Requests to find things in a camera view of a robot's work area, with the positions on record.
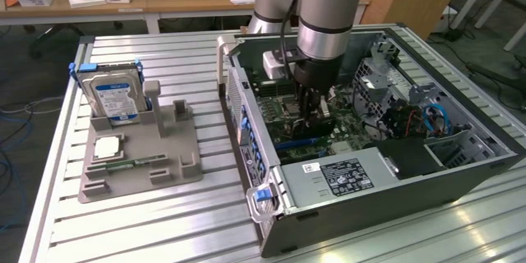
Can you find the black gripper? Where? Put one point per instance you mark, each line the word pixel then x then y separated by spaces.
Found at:
pixel 316 75

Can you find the graphics card with fan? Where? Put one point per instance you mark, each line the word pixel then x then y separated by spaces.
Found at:
pixel 316 129

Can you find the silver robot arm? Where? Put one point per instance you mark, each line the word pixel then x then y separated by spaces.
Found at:
pixel 324 13

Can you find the CPU socket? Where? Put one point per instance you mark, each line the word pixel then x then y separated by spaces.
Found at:
pixel 290 107

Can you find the silver drive cage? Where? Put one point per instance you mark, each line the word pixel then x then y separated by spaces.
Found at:
pixel 375 87

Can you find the green motherboard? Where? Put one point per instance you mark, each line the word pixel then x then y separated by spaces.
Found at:
pixel 348 127

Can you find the blue long expansion slot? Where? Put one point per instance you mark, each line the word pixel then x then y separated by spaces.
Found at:
pixel 294 144

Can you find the silver chipset heatsink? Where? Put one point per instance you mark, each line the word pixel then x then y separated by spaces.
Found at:
pixel 340 148

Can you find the grey power supply unit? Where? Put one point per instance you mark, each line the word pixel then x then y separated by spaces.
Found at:
pixel 308 189

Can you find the wooden desk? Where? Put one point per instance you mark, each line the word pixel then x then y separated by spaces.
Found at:
pixel 184 1

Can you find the blue case latch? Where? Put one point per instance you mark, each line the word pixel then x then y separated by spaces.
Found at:
pixel 263 196

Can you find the silver disk bay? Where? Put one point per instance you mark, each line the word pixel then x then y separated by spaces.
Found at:
pixel 472 149

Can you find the black stand base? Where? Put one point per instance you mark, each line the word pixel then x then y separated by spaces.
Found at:
pixel 501 75

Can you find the open dark PC case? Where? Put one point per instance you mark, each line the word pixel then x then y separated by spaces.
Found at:
pixel 370 216

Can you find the grey parts rack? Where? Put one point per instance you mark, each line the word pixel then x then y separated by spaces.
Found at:
pixel 135 139

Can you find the hard disk in blue caddy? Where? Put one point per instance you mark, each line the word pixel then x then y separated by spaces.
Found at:
pixel 112 96

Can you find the green RAM stick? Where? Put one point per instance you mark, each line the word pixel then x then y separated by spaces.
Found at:
pixel 129 164

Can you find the silver CPU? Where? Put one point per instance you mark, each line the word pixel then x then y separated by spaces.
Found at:
pixel 107 147

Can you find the black office chair base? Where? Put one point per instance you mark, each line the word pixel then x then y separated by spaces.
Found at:
pixel 53 36

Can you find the orange packet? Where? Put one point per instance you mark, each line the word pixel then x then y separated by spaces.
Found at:
pixel 11 2

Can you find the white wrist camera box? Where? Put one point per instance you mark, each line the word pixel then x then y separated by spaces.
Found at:
pixel 272 66

